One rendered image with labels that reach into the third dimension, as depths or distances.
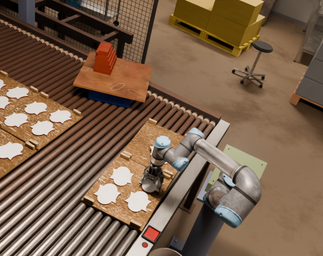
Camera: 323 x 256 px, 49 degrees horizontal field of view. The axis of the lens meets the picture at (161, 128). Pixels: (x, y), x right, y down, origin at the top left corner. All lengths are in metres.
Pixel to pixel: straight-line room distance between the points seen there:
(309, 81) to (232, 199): 3.87
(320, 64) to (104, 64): 3.27
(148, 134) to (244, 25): 3.91
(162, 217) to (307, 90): 3.74
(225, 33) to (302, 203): 3.25
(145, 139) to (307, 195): 2.17
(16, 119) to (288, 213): 2.56
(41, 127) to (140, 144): 0.61
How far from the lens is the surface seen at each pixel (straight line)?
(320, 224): 3.78
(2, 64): 2.89
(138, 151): 2.18
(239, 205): 1.50
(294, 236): 3.51
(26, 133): 2.22
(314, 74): 5.18
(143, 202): 1.91
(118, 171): 2.02
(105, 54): 2.57
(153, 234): 1.83
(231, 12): 5.98
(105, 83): 2.53
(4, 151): 2.10
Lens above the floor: 2.41
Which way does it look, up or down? 38 degrees down
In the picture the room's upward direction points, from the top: 16 degrees clockwise
